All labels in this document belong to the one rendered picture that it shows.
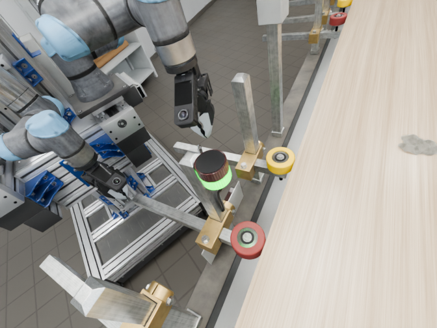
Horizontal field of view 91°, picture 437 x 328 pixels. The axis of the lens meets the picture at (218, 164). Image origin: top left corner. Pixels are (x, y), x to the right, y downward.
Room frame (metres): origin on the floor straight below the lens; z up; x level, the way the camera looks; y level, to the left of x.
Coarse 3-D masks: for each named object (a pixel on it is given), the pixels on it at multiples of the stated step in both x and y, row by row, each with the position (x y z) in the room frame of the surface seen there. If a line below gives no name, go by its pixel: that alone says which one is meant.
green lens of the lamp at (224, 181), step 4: (228, 172) 0.25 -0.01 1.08; (224, 176) 0.24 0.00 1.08; (228, 176) 0.24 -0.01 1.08; (220, 180) 0.24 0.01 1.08; (224, 180) 0.24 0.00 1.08; (228, 180) 0.24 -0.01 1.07; (204, 184) 0.25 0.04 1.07; (208, 184) 0.24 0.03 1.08; (212, 184) 0.24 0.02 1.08; (216, 184) 0.23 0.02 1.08; (220, 184) 0.23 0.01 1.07; (224, 184) 0.24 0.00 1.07; (208, 188) 0.24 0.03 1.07; (212, 188) 0.24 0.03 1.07; (216, 188) 0.23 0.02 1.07; (220, 188) 0.23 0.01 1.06
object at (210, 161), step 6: (210, 150) 0.29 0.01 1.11; (216, 150) 0.28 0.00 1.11; (204, 156) 0.28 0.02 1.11; (210, 156) 0.27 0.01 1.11; (216, 156) 0.27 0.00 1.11; (222, 156) 0.26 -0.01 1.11; (198, 162) 0.27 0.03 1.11; (204, 162) 0.27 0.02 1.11; (210, 162) 0.26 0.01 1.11; (216, 162) 0.26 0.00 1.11; (222, 162) 0.25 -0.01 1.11; (198, 168) 0.26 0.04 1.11; (204, 168) 0.25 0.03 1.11; (210, 168) 0.25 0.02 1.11; (216, 168) 0.24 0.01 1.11; (222, 210) 0.28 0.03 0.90
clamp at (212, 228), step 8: (224, 200) 0.33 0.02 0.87; (232, 208) 0.31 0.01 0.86; (224, 216) 0.28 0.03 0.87; (232, 216) 0.29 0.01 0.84; (208, 224) 0.28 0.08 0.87; (216, 224) 0.27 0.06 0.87; (224, 224) 0.27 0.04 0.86; (200, 232) 0.26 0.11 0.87; (208, 232) 0.26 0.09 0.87; (216, 232) 0.25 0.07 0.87; (200, 240) 0.24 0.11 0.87; (216, 240) 0.23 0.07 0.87; (208, 248) 0.22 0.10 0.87; (216, 248) 0.22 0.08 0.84
